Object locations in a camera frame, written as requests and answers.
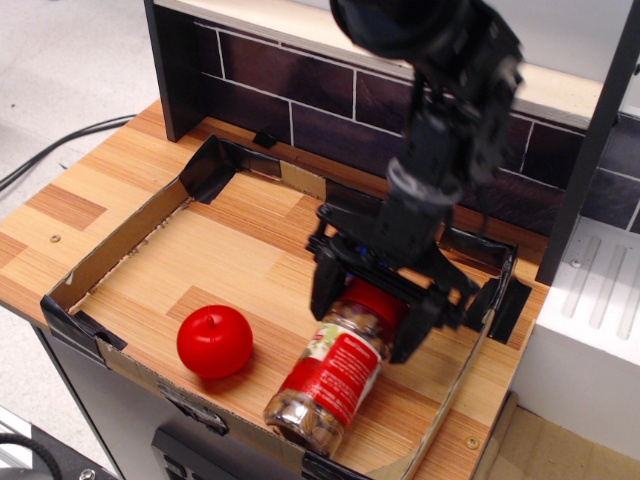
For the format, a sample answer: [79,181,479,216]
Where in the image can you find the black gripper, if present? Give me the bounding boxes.
[307,193,480,364]

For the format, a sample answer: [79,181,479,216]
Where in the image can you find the white toy sink drainboard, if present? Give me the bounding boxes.
[513,217,639,459]

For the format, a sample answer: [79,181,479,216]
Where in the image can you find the red lid basil spice bottle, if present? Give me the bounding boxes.
[263,279,408,457]

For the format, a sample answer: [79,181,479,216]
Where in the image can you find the cardboard fence with black tape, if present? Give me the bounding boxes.
[41,135,534,479]

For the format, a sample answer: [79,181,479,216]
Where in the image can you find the blue toy grape bunch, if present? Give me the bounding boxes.
[350,245,384,279]

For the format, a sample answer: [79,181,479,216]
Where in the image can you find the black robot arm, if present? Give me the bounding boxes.
[308,1,522,364]

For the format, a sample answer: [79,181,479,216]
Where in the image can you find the red toy apple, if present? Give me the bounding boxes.
[176,305,253,379]

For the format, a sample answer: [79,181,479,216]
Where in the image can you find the black toy oven front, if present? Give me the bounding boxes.
[151,427,302,479]

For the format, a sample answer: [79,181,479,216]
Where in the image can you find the black cables on floor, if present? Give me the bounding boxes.
[0,114,137,192]

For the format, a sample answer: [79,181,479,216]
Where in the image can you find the wooden shelf with dark posts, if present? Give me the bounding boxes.
[145,1,639,281]

